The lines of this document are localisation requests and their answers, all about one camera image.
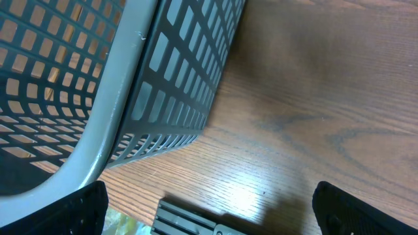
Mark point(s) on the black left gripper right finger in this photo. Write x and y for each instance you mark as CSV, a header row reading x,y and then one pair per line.
x,y
338,212

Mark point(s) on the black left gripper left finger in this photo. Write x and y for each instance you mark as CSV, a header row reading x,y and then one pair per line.
x,y
81,212

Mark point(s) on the grey plastic mesh basket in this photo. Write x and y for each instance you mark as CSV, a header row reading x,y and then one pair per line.
x,y
91,84

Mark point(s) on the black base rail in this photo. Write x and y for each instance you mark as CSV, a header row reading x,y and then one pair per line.
x,y
170,219

